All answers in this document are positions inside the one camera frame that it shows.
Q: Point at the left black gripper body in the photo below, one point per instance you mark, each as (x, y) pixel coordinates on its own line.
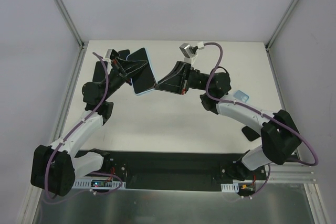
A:
(119, 68)

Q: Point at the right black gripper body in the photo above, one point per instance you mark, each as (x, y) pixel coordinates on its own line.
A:
(185, 77)

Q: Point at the black smartphone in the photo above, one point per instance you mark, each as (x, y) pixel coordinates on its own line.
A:
(124, 53)
(99, 72)

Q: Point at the light blue cased phone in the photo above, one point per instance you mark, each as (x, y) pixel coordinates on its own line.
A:
(145, 80)

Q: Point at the light blue phone case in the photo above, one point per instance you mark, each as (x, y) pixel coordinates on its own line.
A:
(241, 96)

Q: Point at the black cased phone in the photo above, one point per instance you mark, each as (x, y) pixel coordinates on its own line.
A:
(250, 134)

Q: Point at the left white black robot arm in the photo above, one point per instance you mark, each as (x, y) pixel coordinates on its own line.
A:
(56, 166)

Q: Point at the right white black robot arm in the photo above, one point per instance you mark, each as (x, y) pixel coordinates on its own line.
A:
(276, 129)

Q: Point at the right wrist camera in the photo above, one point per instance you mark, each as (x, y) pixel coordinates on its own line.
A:
(189, 53)

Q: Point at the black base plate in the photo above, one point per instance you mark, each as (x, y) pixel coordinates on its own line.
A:
(206, 172)

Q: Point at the left aluminium corner post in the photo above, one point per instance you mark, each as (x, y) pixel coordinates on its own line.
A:
(70, 23)

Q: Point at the left white cable duct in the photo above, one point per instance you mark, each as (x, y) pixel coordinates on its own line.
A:
(89, 183)

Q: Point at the white cable duct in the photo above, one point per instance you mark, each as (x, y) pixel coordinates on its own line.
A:
(89, 183)
(230, 188)

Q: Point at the right white cable duct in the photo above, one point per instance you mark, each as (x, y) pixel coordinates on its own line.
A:
(230, 188)

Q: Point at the aluminium frame rail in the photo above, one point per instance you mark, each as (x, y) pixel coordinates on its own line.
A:
(292, 173)

